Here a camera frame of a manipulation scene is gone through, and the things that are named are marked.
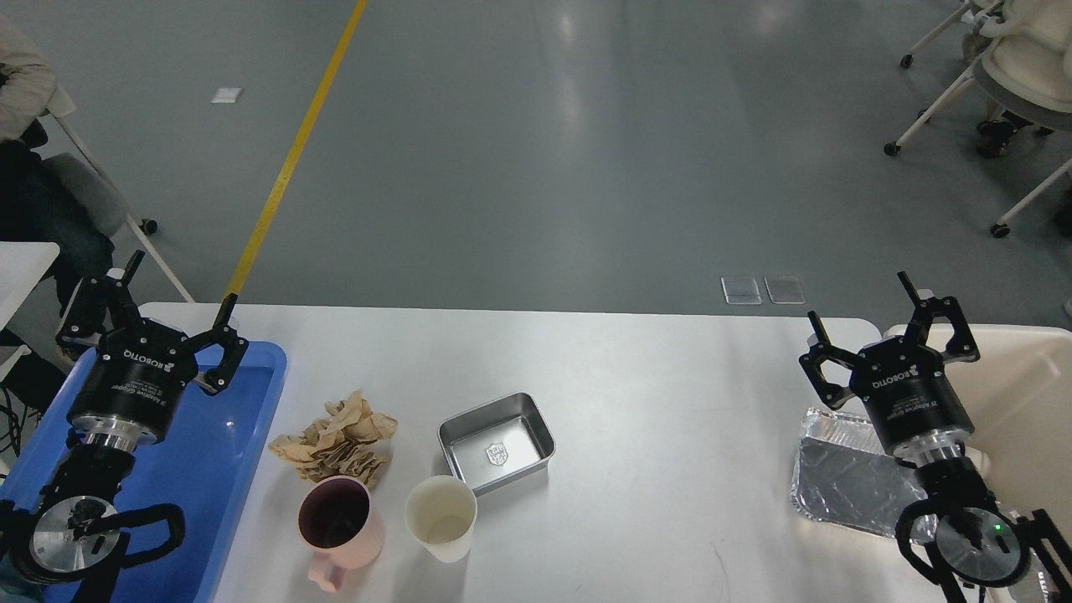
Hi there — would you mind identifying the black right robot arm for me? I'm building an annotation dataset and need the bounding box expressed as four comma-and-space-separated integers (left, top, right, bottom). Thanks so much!
799, 271, 1069, 602

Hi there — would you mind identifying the right floor outlet plate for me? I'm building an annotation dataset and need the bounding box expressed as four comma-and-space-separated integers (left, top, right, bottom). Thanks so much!
763, 276, 807, 305

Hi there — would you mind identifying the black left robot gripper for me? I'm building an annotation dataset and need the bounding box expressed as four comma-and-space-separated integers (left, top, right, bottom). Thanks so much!
56, 250, 249, 444

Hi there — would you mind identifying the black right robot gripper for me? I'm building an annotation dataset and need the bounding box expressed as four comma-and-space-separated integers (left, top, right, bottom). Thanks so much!
798, 271, 981, 460

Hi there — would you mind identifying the white folding chair left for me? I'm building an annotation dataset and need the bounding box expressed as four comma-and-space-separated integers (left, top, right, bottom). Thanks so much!
43, 85, 195, 304

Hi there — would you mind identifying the left floor outlet plate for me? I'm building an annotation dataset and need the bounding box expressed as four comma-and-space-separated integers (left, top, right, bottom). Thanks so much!
720, 276, 763, 306

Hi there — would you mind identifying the blue plastic tray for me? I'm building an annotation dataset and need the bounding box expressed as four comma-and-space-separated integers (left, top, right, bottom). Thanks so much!
1, 341, 287, 602

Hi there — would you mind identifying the white side table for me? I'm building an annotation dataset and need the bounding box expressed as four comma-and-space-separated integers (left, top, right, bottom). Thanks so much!
1, 241, 60, 329

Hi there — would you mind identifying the floor outlet plate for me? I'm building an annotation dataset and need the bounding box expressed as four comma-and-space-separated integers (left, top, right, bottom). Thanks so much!
763, 276, 807, 305
720, 276, 763, 306

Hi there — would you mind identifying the crumpled brown paper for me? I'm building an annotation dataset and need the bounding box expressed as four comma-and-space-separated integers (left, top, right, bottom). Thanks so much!
268, 389, 399, 488

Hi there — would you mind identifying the aluminium foil tray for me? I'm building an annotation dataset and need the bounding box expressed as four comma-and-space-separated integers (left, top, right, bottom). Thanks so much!
790, 407, 926, 539

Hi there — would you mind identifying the cream office chair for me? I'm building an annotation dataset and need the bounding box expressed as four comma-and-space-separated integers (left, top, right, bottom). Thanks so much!
883, 0, 1072, 239

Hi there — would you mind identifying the cream plastic bin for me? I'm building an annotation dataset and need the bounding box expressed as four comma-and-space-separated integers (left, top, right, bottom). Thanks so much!
883, 324, 1072, 603

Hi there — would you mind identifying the pink plastic mug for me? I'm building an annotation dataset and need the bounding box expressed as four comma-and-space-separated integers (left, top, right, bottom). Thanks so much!
297, 476, 386, 593

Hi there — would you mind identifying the cream paper cup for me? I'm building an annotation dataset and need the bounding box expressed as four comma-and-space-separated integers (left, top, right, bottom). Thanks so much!
405, 476, 478, 564

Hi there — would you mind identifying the seated person at left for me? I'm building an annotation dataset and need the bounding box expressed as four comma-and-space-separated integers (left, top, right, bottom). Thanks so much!
1, 18, 114, 307

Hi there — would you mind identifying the white floor marker square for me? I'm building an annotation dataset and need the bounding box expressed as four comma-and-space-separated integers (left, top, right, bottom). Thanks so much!
210, 87, 244, 106

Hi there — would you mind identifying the small stainless steel tray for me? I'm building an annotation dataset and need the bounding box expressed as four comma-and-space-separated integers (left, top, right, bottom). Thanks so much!
437, 392, 559, 497

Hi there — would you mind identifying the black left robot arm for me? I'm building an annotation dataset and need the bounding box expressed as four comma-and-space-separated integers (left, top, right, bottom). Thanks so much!
3, 251, 249, 602

